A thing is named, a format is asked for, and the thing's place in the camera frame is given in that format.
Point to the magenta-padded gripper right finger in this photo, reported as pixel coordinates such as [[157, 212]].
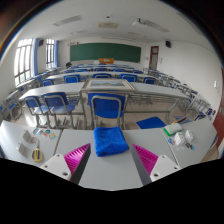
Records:
[[146, 160]]

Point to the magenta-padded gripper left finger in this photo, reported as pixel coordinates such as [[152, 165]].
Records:
[[75, 160]]

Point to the blue towel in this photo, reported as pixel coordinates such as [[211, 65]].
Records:
[[111, 141]]

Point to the small white carton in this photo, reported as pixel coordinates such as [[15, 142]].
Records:
[[189, 135], [180, 138]]

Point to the green and white pack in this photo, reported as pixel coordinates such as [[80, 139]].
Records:
[[172, 129]]

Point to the small white box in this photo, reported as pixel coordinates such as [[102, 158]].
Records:
[[26, 136], [22, 150]]

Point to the rows of grey desks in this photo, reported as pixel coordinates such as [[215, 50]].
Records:
[[56, 88]]

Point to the group of blue chairs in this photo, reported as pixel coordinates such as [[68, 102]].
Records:
[[71, 79]]

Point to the framed picture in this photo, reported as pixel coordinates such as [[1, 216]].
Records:
[[108, 83]]

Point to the brown wooden door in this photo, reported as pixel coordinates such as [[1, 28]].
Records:
[[153, 58]]

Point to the orange object on lectern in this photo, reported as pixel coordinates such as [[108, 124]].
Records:
[[106, 61]]

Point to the blue curtain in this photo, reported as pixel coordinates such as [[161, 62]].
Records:
[[56, 53], [35, 56]]

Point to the narrow window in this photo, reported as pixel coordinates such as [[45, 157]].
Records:
[[50, 53]]

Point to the large window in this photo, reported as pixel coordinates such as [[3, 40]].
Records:
[[23, 61]]

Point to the green chalkboard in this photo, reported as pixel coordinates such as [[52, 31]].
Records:
[[105, 52]]

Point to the white ceiling projector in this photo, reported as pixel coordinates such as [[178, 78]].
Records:
[[138, 23]]

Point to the ceiling air conditioner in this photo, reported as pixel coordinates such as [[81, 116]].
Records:
[[108, 25]]

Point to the ceiling light panels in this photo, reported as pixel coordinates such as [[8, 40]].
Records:
[[68, 20]]

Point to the black wall speaker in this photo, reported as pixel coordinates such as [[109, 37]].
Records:
[[168, 44], [41, 42]]

